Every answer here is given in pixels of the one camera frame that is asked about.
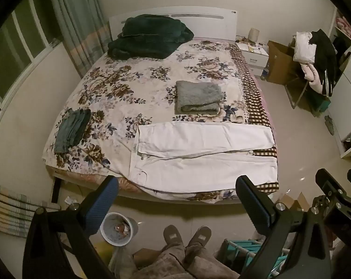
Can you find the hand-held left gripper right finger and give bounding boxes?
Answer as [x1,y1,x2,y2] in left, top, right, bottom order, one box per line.
[235,175,332,279]

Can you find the grey folded blanket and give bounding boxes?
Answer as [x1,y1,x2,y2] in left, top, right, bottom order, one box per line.
[175,80,223,116]

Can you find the white nightstand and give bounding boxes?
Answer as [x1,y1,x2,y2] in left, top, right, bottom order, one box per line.
[235,42,270,78]

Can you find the white folded cloth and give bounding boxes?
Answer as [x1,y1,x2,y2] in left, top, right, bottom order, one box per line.
[293,31,317,64]

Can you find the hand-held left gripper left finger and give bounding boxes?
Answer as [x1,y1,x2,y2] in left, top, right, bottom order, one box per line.
[22,175,119,279]

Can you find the folding chair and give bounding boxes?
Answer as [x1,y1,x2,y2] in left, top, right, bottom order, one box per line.
[284,74,311,110]

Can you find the green striped curtain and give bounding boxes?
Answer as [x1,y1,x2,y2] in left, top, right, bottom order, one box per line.
[49,0,112,79]

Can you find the pink floral bedding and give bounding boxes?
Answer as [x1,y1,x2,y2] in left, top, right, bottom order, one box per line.
[335,14,351,40]

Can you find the white pants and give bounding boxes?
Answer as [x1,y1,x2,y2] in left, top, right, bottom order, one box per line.
[129,121,278,194]

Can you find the person's right slipper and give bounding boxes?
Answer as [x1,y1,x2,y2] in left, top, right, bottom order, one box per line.
[185,226,212,258]

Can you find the teal rack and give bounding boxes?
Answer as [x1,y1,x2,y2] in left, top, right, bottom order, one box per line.
[222,238,290,278]

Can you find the pink clothing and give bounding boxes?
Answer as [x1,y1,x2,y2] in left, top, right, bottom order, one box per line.
[300,62,325,94]

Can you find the person's left slipper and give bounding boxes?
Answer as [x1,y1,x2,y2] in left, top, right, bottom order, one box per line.
[163,225,185,250]

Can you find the white trash bin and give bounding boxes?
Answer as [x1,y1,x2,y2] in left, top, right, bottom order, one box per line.
[100,212,139,246]

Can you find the white wardrobe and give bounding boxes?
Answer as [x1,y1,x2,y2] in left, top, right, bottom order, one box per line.
[327,6,351,160]

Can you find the person's slipper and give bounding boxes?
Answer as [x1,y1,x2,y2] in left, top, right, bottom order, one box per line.
[163,225,185,250]
[185,226,212,258]

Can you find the dark teal folded cloth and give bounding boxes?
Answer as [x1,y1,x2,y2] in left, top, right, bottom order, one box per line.
[53,109,92,154]

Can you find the striped folded cloth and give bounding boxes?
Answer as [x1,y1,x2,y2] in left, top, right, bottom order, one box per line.
[0,179,61,233]

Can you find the dark green blanket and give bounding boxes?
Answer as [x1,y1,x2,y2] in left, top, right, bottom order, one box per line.
[107,14,195,60]

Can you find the floral bed sheet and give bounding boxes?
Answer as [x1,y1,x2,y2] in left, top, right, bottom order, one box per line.
[42,38,281,201]

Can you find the yellow object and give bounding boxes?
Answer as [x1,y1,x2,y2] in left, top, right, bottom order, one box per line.
[90,240,115,268]

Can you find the black jacket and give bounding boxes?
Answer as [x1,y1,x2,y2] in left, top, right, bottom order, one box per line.
[308,29,339,98]

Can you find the large cardboard box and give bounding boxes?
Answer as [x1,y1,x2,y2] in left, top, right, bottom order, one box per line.
[265,40,303,86]

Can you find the grey slipper on floor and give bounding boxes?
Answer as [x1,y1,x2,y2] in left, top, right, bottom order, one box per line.
[324,115,335,136]

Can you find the window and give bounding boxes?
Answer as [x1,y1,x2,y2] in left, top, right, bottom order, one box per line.
[0,0,63,106]

